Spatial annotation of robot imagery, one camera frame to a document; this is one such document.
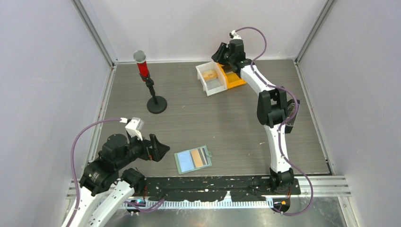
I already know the black metronome clear cover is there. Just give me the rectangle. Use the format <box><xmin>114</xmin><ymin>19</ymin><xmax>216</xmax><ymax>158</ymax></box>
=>
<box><xmin>285</xmin><ymin>99</ymin><xmax>300</xmax><ymax>134</ymax></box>

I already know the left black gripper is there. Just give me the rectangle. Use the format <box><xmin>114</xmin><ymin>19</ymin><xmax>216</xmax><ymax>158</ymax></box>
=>
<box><xmin>116</xmin><ymin>131</ymin><xmax>170</xmax><ymax>169</ymax></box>

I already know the green card holder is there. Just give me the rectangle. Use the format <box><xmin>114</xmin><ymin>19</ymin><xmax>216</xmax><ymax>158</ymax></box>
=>
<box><xmin>174</xmin><ymin>146</ymin><xmax>212</xmax><ymax>175</ymax></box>

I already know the orange card in holder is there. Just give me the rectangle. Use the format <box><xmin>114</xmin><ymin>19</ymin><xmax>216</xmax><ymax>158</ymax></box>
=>
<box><xmin>191</xmin><ymin>149</ymin><xmax>206</xmax><ymax>168</ymax></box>

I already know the red grey microphone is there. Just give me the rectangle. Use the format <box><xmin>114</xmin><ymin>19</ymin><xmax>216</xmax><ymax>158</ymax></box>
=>
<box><xmin>133</xmin><ymin>50</ymin><xmax>149</xmax><ymax>81</ymax></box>

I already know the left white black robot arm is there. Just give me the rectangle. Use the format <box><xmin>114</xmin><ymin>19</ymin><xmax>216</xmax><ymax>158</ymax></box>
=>
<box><xmin>62</xmin><ymin>134</ymin><xmax>170</xmax><ymax>227</ymax></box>

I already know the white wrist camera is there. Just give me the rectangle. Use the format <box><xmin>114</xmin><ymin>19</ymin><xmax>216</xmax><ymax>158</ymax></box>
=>
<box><xmin>229</xmin><ymin>30</ymin><xmax>242</xmax><ymax>40</ymax></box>
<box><xmin>119</xmin><ymin>117</ymin><xmax>144</xmax><ymax>141</ymax></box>

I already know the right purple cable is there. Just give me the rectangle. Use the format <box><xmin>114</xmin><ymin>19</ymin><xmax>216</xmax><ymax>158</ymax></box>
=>
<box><xmin>235</xmin><ymin>26</ymin><xmax>314</xmax><ymax>217</ymax></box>

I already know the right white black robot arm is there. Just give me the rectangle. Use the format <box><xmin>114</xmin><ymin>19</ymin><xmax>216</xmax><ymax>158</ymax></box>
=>
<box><xmin>211</xmin><ymin>39</ymin><xmax>295</xmax><ymax>194</ymax></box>

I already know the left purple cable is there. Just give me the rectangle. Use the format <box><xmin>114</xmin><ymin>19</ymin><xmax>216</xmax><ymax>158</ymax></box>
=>
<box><xmin>66</xmin><ymin>118</ymin><xmax>129</xmax><ymax>227</ymax></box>

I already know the orange plastic bin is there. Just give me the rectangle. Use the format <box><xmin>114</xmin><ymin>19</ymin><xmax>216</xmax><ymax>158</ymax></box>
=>
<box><xmin>217</xmin><ymin>63</ymin><xmax>246</xmax><ymax>89</ymax></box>

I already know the purple cable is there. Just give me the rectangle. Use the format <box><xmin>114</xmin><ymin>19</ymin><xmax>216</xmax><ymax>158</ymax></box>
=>
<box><xmin>235</xmin><ymin>26</ymin><xmax>314</xmax><ymax>217</ymax></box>
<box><xmin>66</xmin><ymin>118</ymin><xmax>129</xmax><ymax>227</ymax></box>

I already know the black microphone stand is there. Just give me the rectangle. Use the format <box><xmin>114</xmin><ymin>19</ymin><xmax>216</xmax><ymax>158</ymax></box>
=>
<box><xmin>140</xmin><ymin>74</ymin><xmax>167</xmax><ymax>114</ymax></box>

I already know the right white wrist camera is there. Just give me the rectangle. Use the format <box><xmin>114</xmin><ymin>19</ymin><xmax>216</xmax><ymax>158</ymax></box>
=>
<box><xmin>229</xmin><ymin>30</ymin><xmax>242</xmax><ymax>40</ymax></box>

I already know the white plastic bin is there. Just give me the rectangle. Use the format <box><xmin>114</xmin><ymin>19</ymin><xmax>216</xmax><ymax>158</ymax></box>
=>
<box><xmin>195</xmin><ymin>61</ymin><xmax>227</xmax><ymax>96</ymax></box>

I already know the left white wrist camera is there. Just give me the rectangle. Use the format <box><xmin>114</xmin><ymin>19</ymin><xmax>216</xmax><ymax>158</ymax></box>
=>
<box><xmin>119</xmin><ymin>117</ymin><xmax>144</xmax><ymax>141</ymax></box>

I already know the orange card in white bin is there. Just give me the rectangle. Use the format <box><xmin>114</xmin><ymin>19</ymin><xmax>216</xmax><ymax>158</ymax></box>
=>
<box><xmin>201</xmin><ymin>70</ymin><xmax>218</xmax><ymax>81</ymax></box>

